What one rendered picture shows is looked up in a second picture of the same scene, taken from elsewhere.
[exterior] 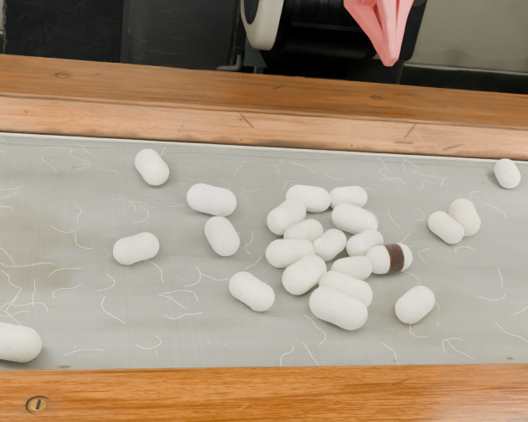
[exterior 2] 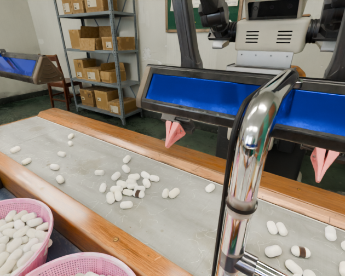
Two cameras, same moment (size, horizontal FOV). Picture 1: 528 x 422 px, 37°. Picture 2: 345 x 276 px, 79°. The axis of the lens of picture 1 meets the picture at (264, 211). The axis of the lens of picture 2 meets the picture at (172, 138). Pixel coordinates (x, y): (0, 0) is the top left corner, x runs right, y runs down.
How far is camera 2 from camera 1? 0.58 m
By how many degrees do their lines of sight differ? 43
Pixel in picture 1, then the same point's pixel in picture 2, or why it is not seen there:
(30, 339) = (59, 179)
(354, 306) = (108, 197)
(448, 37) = not seen: outside the picture
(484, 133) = (219, 175)
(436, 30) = not seen: outside the picture
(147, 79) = (151, 141)
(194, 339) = (85, 191)
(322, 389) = (74, 207)
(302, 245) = (121, 183)
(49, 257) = (89, 169)
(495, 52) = not seen: outside the picture
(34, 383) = (46, 185)
